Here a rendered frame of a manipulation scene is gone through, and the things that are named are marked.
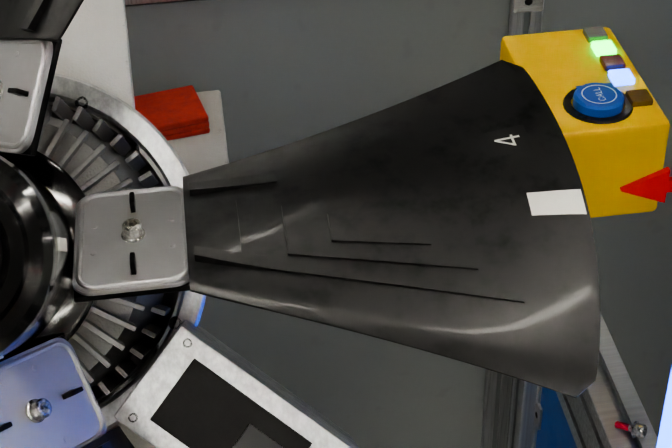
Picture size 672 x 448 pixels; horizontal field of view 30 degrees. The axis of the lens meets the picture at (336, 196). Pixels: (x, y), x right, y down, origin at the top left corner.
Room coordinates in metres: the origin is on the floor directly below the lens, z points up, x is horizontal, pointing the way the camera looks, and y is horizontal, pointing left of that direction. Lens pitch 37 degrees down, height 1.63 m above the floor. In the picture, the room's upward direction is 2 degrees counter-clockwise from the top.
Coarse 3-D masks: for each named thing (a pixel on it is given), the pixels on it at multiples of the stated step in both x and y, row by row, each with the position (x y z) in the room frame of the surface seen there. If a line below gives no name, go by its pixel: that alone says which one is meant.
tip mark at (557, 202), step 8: (536, 192) 0.58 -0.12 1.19; (544, 192) 0.58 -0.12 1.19; (552, 192) 0.58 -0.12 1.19; (560, 192) 0.58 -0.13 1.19; (568, 192) 0.58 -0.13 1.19; (576, 192) 0.58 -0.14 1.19; (528, 200) 0.57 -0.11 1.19; (536, 200) 0.57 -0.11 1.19; (544, 200) 0.57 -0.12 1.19; (552, 200) 0.57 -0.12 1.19; (560, 200) 0.57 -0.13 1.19; (568, 200) 0.57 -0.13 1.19; (576, 200) 0.57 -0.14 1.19; (536, 208) 0.57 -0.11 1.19; (544, 208) 0.57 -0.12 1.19; (552, 208) 0.57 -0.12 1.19; (560, 208) 0.57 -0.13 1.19; (568, 208) 0.57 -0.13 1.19; (576, 208) 0.57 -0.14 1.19; (584, 208) 0.57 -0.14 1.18
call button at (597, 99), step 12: (588, 84) 0.86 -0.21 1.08; (600, 84) 0.86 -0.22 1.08; (612, 84) 0.86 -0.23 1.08; (576, 96) 0.85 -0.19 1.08; (588, 96) 0.84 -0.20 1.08; (600, 96) 0.84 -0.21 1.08; (612, 96) 0.84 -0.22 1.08; (576, 108) 0.84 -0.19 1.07; (588, 108) 0.83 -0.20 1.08; (600, 108) 0.83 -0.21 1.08; (612, 108) 0.83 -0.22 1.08
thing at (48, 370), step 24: (24, 360) 0.51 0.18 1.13; (48, 360) 0.52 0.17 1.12; (72, 360) 0.53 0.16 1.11; (0, 384) 0.49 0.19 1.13; (24, 384) 0.50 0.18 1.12; (48, 384) 0.51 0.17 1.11; (72, 384) 0.52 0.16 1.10; (0, 408) 0.48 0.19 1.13; (24, 408) 0.49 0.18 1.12; (72, 408) 0.51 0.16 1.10; (96, 408) 0.51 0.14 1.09; (0, 432) 0.47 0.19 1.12; (24, 432) 0.48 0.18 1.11; (48, 432) 0.48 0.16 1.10; (72, 432) 0.49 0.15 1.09; (96, 432) 0.50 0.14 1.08
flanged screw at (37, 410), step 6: (30, 402) 0.49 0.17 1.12; (36, 402) 0.49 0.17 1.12; (42, 402) 0.49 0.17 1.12; (48, 402) 0.49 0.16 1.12; (30, 408) 0.49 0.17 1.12; (36, 408) 0.49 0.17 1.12; (42, 408) 0.49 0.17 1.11; (48, 408) 0.49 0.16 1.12; (30, 414) 0.49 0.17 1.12; (36, 414) 0.48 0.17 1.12; (42, 414) 0.48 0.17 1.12; (48, 414) 0.49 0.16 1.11; (30, 420) 0.48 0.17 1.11; (36, 420) 0.48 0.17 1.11; (42, 420) 0.49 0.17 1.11
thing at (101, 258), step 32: (128, 192) 0.60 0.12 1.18; (160, 192) 0.60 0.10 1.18; (96, 224) 0.57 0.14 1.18; (160, 224) 0.57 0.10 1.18; (96, 256) 0.54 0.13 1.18; (128, 256) 0.54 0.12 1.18; (160, 256) 0.54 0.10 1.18; (96, 288) 0.51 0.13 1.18; (128, 288) 0.51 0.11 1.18; (160, 288) 0.51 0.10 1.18
